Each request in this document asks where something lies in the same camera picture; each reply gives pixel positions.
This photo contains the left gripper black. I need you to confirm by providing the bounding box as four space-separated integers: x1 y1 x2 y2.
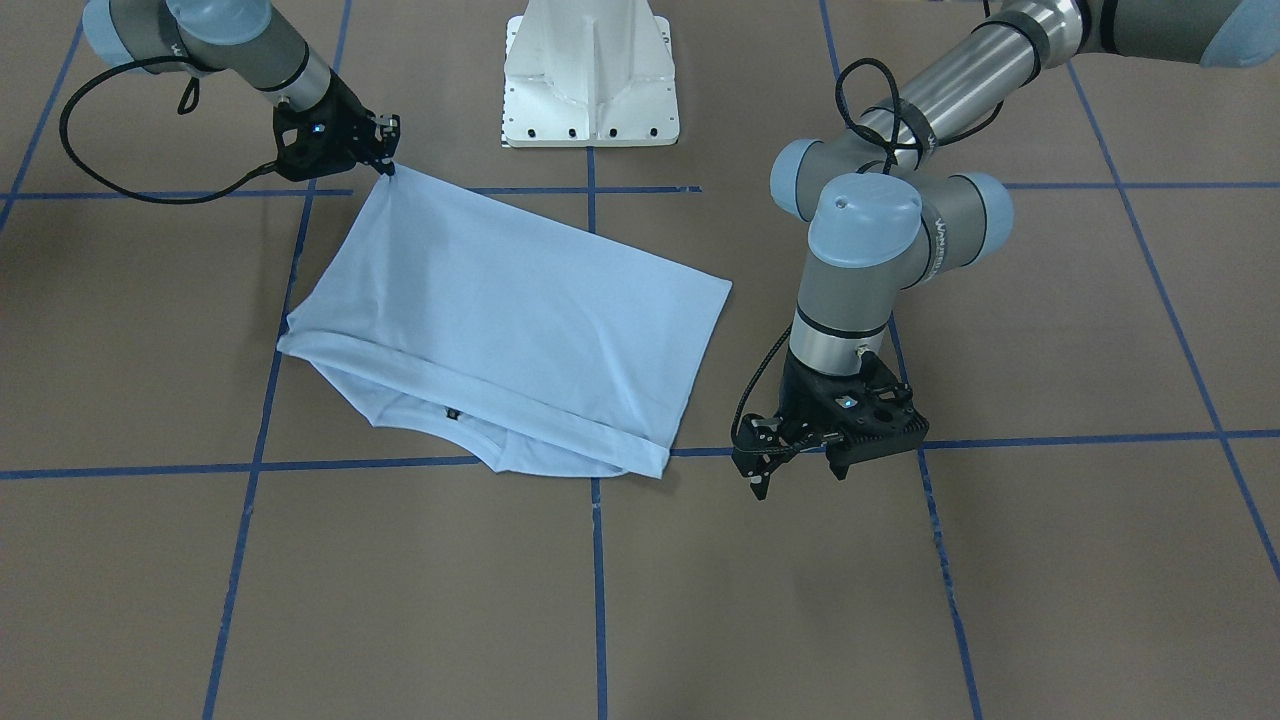
731 355 831 501

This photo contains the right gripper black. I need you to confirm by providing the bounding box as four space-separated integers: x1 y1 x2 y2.
310 72 401 176

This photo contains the light blue t-shirt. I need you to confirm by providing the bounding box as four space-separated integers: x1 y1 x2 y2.
276 167 731 478

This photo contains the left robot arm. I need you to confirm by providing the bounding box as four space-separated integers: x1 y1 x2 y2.
731 1 1277 500

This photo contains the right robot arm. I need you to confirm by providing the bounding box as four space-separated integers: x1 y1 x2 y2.
82 1 401 182

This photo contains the brown paper table cover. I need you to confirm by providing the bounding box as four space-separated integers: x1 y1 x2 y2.
3 1 1279 719

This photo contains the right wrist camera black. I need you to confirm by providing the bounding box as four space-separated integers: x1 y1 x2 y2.
271 102 355 182

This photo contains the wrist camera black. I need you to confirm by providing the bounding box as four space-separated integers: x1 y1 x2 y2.
818 351 931 480
271 102 355 182

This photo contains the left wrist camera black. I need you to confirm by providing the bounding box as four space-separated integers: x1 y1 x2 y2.
818 351 931 480

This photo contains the camera cable black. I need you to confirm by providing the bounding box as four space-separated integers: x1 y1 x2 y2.
730 325 794 451
58 56 276 206

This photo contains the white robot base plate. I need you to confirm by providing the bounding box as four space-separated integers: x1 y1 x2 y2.
500 1 681 149

